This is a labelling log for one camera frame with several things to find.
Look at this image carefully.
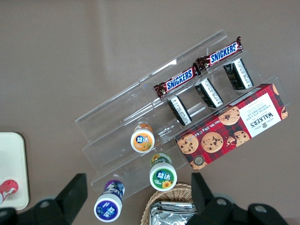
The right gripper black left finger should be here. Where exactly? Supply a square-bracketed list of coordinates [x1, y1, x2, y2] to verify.
[31, 173, 88, 225]

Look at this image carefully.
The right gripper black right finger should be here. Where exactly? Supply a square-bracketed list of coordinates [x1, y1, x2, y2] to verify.
[191, 172, 237, 225]

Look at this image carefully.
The light wicker basket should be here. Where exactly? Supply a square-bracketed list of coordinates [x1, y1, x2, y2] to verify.
[141, 183, 200, 225]

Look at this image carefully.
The cream plastic tray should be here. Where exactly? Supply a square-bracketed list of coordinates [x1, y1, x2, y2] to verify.
[0, 132, 30, 210]

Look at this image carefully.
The purple gum bottle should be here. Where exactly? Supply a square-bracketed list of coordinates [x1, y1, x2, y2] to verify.
[93, 180, 125, 223]

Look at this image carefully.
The stack of foil trays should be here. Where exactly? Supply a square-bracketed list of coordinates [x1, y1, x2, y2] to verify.
[149, 201, 197, 225]

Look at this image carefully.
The green gum bottle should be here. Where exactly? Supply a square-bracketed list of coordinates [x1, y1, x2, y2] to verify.
[149, 153, 178, 192]

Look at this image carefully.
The red gum bottle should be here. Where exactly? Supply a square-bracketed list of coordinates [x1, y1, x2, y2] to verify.
[0, 179, 19, 204]

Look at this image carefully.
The red Walkers cookie box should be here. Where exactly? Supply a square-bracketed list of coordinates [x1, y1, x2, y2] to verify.
[174, 83, 289, 172]

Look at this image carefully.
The orange gum bottle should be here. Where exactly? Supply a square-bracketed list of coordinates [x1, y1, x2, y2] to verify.
[130, 124, 155, 153]

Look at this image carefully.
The small black white box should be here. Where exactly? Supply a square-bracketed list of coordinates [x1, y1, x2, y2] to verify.
[166, 95, 193, 127]
[194, 77, 224, 109]
[223, 58, 255, 91]

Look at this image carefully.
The clear acrylic tiered shelf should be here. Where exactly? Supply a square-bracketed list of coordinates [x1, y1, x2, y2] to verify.
[75, 29, 291, 201]

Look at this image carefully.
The Snickers chocolate bar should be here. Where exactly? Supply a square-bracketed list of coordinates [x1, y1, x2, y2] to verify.
[153, 66, 202, 100]
[195, 36, 244, 72]

